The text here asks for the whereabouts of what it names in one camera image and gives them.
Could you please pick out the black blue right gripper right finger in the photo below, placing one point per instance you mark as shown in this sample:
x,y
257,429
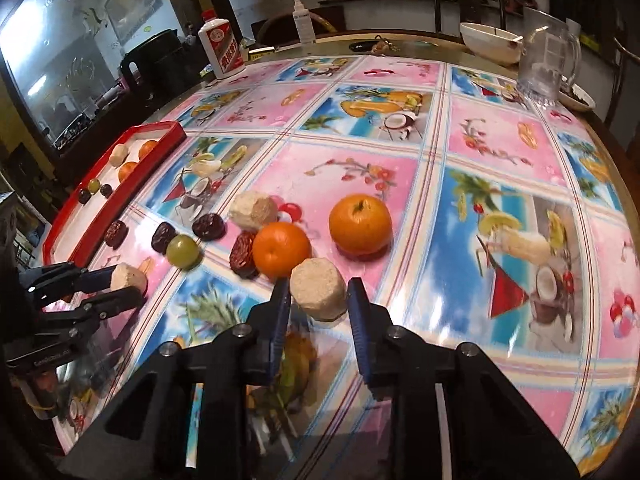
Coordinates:
x,y
455,415

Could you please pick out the white red liquor bottle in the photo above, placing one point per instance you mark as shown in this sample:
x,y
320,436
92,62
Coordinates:
x,y
220,45

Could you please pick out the beige cylinder cake piece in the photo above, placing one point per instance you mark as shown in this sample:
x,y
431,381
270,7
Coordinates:
x,y
319,289

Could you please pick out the black ashtray on table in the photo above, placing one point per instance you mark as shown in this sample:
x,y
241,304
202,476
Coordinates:
x,y
363,46

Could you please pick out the green grape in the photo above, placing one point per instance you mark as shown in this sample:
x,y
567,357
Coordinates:
x,y
94,186
183,252

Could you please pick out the beige cake piece back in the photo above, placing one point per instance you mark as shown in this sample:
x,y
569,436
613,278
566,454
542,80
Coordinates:
x,y
252,210

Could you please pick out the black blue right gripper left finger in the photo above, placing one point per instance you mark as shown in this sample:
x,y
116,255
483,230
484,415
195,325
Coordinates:
x,y
183,414

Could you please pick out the white ceramic bowl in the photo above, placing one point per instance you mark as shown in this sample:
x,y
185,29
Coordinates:
x,y
494,44

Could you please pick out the dark plum in tray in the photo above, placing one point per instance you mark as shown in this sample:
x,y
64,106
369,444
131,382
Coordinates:
x,y
83,196

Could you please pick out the small white dish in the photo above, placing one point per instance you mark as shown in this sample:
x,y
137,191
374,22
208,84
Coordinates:
x,y
575,98

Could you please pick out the dark red jujube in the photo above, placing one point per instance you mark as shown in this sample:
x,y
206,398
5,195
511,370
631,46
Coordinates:
x,y
241,259

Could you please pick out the orange mandarin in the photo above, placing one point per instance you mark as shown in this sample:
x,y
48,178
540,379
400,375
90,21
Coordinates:
x,y
146,148
278,248
125,170
360,225

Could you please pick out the green grape in tray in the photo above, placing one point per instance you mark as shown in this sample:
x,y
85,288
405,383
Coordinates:
x,y
94,186

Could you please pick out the colourful fruit print tablecloth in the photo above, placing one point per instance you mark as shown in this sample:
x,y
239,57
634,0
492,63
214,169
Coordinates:
x,y
470,213

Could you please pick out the beige cake piece in tray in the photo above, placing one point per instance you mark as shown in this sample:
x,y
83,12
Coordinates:
x,y
118,155

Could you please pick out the clear glass pitcher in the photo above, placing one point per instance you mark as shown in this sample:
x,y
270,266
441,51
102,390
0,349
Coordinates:
x,y
550,59

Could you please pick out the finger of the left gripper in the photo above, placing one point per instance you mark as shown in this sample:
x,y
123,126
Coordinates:
x,y
58,281
99,307

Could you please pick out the white spray bottle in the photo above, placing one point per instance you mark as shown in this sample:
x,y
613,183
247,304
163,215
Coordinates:
x,y
303,23

